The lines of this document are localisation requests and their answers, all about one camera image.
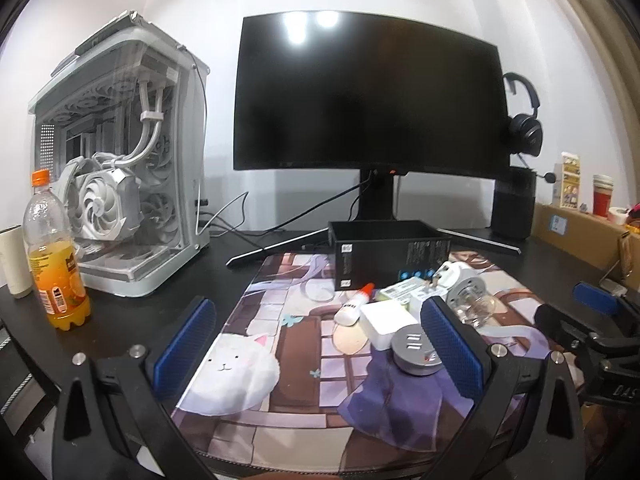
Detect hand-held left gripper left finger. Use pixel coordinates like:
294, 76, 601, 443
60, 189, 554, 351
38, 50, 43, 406
52, 296, 218, 480

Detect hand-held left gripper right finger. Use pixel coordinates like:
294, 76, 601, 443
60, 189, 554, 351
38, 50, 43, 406
420, 296, 587, 480

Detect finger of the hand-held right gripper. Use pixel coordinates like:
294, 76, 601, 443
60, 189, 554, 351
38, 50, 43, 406
573, 279, 640, 328
533, 304, 601, 357

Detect clear glass jar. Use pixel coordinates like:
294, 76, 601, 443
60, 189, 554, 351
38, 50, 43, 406
452, 290, 500, 331

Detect white square charger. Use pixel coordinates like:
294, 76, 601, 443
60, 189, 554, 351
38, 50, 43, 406
359, 301, 420, 352

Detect white glue bottle orange cap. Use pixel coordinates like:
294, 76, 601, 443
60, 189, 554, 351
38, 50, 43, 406
334, 282, 376, 326

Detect black cardboard box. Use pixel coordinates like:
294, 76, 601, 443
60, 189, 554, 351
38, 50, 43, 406
327, 220, 454, 292

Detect round grey socket hub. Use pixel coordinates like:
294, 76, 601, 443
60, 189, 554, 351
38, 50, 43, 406
390, 324, 446, 375

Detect brown cardboard box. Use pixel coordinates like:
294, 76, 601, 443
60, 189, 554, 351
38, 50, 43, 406
530, 201, 640, 272

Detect white plug adapter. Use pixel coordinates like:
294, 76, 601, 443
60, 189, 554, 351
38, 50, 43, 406
431, 260, 489, 306

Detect red paper cup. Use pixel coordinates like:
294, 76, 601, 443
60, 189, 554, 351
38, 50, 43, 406
592, 174, 615, 217

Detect printed desk mat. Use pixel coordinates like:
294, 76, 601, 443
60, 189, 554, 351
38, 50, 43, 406
170, 252, 601, 467

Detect printed paper carton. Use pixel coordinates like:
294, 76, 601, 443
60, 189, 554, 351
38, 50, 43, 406
554, 151, 583, 209

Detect black cylindrical speaker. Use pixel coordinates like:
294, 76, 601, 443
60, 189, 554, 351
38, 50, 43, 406
491, 166, 537, 240

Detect orange juice bottle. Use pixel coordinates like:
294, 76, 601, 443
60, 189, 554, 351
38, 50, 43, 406
22, 169, 93, 332

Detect black headphones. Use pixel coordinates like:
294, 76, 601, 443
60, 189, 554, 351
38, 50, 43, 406
501, 72, 557, 184

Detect beige cup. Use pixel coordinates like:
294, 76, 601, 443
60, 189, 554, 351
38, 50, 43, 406
0, 226, 34, 300

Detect white glass computer case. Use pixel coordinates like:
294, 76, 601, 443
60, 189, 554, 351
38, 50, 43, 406
27, 10, 212, 299

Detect black curved monitor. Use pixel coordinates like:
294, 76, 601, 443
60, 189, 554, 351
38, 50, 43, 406
226, 10, 524, 268

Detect black cable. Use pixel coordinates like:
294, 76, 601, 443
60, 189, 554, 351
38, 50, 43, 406
207, 180, 373, 237

